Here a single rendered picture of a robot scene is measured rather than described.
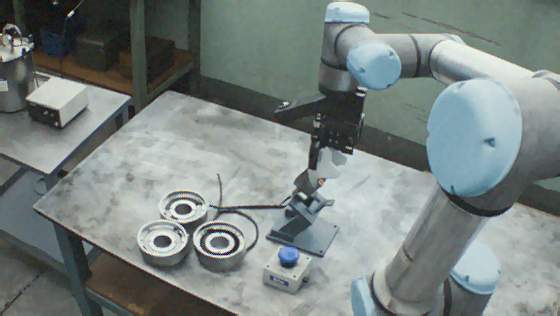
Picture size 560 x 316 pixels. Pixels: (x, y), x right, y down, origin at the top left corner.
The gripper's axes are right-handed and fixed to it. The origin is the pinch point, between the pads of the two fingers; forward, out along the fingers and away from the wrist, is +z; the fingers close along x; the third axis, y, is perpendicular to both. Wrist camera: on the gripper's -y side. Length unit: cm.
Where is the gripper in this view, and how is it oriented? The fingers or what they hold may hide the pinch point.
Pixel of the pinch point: (313, 176)
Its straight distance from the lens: 118.8
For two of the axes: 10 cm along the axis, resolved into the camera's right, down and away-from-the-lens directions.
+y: 9.4, 2.5, -2.3
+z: -0.9, 8.5, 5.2
